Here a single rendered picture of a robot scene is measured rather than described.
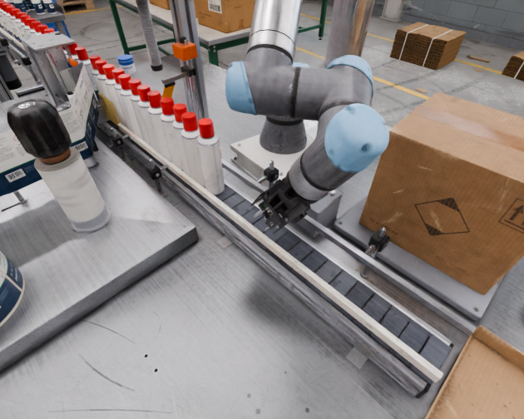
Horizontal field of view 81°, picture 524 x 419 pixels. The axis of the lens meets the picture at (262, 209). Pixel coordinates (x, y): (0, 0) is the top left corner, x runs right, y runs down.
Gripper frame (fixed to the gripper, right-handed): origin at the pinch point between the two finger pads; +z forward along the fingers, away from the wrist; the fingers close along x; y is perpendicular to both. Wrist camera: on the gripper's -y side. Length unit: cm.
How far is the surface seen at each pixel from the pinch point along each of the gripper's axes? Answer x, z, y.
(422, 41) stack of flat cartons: -70, 120, -382
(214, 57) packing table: -120, 103, -102
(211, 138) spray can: -22.6, 0.0, 0.0
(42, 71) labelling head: -78, 29, 15
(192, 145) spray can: -25.1, 5.0, 2.6
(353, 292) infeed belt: 22.4, -6.6, -0.4
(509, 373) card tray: 49, -17, -10
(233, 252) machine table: 1.1, 11.5, 8.0
